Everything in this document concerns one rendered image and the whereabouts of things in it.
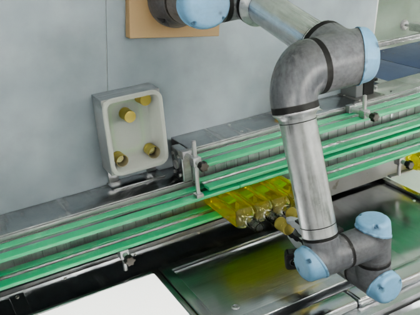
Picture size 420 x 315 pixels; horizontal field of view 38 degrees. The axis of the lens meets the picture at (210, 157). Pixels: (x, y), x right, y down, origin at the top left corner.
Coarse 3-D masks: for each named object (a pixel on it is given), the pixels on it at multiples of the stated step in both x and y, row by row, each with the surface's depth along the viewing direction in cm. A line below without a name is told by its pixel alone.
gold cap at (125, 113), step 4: (124, 108) 170; (128, 108) 171; (120, 112) 170; (124, 112) 168; (128, 112) 168; (132, 112) 168; (120, 116) 171; (124, 116) 168; (128, 116) 168; (132, 116) 169; (124, 120) 169; (128, 120) 168; (132, 120) 169
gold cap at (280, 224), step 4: (276, 220) 160; (280, 220) 160; (284, 220) 159; (276, 224) 160; (280, 224) 159; (284, 224) 158; (288, 224) 158; (276, 228) 161; (280, 228) 159; (284, 228) 157; (288, 228) 158; (292, 228) 159; (284, 232) 158; (288, 232) 158
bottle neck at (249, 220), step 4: (248, 216) 163; (252, 216) 164; (248, 220) 162; (252, 220) 161; (256, 220) 161; (248, 224) 162; (252, 224) 160; (256, 224) 159; (260, 224) 161; (252, 228) 160; (256, 228) 162; (260, 228) 161
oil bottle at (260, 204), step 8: (240, 192) 174; (248, 192) 173; (256, 192) 173; (248, 200) 169; (256, 200) 168; (264, 200) 168; (256, 208) 166; (264, 208) 166; (272, 208) 167; (256, 216) 167
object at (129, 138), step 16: (128, 96) 163; (160, 96) 168; (112, 112) 170; (144, 112) 175; (160, 112) 170; (112, 128) 172; (128, 128) 174; (144, 128) 177; (160, 128) 172; (112, 144) 173; (128, 144) 176; (144, 144) 178; (160, 144) 175; (112, 160) 167; (144, 160) 175; (160, 160) 175
